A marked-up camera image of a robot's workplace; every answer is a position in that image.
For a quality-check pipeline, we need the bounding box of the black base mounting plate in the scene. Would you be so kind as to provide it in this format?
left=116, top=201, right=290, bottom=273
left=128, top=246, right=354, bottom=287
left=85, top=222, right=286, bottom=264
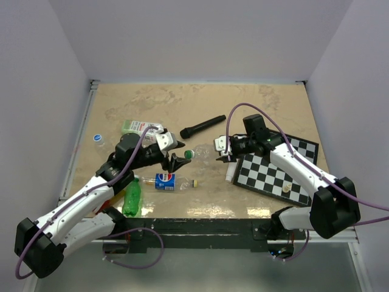
left=111, top=218, right=306, bottom=252

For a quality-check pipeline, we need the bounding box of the black white chessboard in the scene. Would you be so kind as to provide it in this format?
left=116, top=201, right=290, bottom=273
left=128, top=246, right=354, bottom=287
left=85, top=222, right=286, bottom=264
left=233, top=153, right=311, bottom=207

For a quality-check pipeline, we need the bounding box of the cream chess piece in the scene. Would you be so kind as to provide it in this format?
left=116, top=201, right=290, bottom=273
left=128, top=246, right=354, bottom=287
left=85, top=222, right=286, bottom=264
left=282, top=183, right=292, bottom=193

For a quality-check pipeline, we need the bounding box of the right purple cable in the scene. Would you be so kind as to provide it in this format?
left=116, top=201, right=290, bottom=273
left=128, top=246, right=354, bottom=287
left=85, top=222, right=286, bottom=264
left=224, top=102, right=389, bottom=262

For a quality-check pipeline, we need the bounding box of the green plastic bottle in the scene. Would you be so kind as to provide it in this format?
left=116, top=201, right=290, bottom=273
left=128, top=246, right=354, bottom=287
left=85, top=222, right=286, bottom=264
left=122, top=176, right=143, bottom=217

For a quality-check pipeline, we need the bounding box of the Pepsi bottle blue label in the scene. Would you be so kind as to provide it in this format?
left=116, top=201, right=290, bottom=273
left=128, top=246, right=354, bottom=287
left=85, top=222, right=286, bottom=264
left=142, top=173, right=200, bottom=192

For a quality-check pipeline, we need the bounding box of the clear bottle green label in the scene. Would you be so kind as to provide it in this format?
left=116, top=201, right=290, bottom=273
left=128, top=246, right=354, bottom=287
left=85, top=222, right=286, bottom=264
left=121, top=120, right=164, bottom=143

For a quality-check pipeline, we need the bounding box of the clear bottle blue cap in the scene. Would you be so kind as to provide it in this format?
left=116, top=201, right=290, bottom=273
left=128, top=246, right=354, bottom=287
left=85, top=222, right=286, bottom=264
left=93, top=134, right=106, bottom=149

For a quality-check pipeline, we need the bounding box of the green bottle cap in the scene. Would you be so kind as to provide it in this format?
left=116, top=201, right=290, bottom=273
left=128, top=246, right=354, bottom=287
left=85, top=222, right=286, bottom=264
left=184, top=150, right=196, bottom=159

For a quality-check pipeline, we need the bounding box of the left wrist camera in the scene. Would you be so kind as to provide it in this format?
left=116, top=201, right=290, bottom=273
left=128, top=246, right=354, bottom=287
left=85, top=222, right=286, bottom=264
left=156, top=131, right=176, bottom=152

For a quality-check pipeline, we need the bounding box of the white microphone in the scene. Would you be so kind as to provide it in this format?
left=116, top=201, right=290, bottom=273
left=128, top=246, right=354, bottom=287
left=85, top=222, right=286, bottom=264
left=225, top=162, right=236, bottom=183

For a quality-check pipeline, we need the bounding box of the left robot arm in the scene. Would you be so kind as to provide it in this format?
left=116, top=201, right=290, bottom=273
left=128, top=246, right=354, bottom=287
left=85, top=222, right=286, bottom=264
left=15, top=130, right=189, bottom=279

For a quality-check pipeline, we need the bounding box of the purple cable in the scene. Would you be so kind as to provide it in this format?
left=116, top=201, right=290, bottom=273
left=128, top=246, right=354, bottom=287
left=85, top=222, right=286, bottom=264
left=224, top=102, right=389, bottom=262
left=15, top=127, right=167, bottom=280

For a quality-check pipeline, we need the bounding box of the clear plastic bottle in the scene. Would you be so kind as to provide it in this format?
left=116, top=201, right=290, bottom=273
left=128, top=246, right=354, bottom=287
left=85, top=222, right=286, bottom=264
left=192, top=144, right=219, bottom=168

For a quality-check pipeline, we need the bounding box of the red gold snack packet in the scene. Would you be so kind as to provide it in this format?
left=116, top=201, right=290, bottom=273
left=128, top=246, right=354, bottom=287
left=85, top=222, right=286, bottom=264
left=92, top=190, right=125, bottom=214

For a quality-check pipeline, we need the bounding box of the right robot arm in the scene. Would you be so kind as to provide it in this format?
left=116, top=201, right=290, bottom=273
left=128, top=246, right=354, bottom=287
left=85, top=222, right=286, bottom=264
left=213, top=114, right=360, bottom=239

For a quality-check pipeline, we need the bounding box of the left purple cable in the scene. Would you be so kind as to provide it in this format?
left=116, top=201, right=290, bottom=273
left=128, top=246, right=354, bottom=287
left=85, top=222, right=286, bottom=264
left=15, top=127, right=167, bottom=280

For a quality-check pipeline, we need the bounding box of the black microphone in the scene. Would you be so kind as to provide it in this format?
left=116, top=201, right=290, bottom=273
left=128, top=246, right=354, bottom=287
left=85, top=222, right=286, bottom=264
left=180, top=115, right=226, bottom=139

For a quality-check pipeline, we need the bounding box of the aluminium table frame rail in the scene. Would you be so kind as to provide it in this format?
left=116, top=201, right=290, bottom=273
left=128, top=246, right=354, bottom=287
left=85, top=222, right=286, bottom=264
left=22, top=79, right=101, bottom=292

